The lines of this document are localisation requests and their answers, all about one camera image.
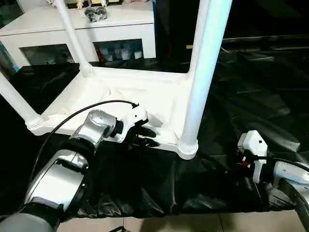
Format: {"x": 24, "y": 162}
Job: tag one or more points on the white plastic table top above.
{"x": 132, "y": 79}

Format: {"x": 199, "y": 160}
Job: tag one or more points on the white plastic table leg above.
{"x": 14, "y": 96}
{"x": 205, "y": 72}
{"x": 72, "y": 36}

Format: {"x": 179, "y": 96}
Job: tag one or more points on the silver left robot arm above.
{"x": 58, "y": 178}

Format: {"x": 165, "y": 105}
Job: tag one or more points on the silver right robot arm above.
{"x": 289, "y": 174}

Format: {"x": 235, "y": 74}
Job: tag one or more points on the black work mat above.
{"x": 253, "y": 96}

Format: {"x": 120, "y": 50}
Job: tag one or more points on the dark brown round object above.
{"x": 120, "y": 229}

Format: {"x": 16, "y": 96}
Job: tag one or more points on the red toy figure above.
{"x": 98, "y": 54}

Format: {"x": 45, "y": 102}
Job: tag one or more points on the small beige label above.
{"x": 189, "y": 46}

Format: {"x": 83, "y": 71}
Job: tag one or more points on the black low shelf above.
{"x": 265, "y": 39}

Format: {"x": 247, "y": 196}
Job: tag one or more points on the clear bag of dark parts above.
{"x": 95, "y": 14}

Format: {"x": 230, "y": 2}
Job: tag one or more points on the small beige figurine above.
{"x": 79, "y": 3}
{"x": 104, "y": 2}

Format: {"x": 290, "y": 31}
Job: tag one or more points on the white cabinet with glass doors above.
{"x": 36, "y": 29}

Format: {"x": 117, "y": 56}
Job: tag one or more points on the spotted white ornament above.
{"x": 51, "y": 2}

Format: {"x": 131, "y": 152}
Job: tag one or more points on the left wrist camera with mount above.
{"x": 135, "y": 116}

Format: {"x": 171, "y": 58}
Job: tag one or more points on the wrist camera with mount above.
{"x": 253, "y": 142}
{"x": 135, "y": 116}

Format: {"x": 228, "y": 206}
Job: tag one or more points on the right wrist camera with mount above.
{"x": 253, "y": 142}

